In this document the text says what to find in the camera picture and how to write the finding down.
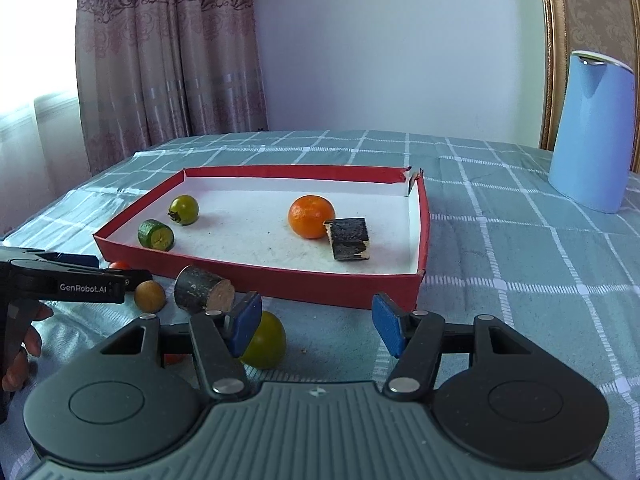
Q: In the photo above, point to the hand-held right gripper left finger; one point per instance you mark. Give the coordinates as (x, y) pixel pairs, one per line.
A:
(245, 325)

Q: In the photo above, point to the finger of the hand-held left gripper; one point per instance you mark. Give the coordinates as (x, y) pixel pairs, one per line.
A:
(137, 279)
(80, 261)

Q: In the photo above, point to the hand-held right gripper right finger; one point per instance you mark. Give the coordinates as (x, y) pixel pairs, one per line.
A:
(387, 325)

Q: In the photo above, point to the brown longan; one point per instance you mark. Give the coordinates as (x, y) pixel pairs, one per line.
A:
(150, 296)

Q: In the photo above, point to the green tomato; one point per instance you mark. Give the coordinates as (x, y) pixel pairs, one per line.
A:
(269, 342)
(184, 210)

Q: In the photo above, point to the green cucumber piece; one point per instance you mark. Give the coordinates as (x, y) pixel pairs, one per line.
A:
(155, 234)

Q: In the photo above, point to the red cardboard box tray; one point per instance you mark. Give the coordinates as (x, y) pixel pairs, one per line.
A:
(260, 240)

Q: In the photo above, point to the dark eggplant chunk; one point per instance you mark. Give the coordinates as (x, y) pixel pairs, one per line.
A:
(197, 287)
(350, 239)

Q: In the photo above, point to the orange mandarin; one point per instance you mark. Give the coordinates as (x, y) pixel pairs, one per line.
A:
(310, 216)

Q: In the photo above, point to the person's left hand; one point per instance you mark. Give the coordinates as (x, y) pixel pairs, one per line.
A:
(20, 367)

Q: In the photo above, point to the red cherry tomato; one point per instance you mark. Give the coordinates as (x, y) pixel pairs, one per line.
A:
(119, 265)

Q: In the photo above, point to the white sheer curtain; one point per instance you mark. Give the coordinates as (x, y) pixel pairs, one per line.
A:
(35, 150)

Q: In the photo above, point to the teal checkered sheet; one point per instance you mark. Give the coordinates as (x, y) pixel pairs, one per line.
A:
(500, 240)

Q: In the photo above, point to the pink patterned curtain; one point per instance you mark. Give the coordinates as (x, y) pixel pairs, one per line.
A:
(170, 50)

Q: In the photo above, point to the light blue kettle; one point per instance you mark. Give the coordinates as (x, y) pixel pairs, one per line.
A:
(592, 135)

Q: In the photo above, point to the gold framed headboard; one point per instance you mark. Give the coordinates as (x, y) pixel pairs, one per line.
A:
(600, 10)

